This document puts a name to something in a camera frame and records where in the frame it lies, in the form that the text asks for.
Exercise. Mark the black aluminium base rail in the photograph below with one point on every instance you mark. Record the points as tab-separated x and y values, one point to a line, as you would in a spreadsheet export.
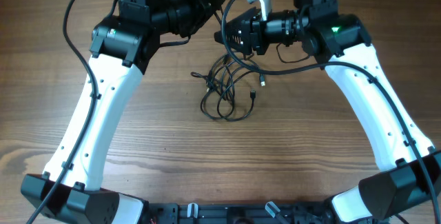
193	213

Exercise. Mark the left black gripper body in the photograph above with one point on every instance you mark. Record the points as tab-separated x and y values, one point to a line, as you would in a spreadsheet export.
192	10

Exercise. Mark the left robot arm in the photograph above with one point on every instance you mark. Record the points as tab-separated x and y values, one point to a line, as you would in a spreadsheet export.
69	189

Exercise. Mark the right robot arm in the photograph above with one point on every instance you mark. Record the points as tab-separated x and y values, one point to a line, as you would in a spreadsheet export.
408	162

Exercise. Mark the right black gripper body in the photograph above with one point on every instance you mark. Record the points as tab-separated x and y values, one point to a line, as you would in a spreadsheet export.
258	27

